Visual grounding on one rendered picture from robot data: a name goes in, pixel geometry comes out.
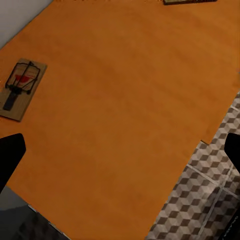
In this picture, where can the door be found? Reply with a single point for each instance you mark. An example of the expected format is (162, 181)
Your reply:
(25, 223)

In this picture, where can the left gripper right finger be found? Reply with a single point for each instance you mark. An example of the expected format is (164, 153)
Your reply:
(232, 149)

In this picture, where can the cabinet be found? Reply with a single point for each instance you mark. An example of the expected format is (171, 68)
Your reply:
(131, 88)

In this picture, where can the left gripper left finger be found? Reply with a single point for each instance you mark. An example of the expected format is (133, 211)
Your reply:
(12, 149)

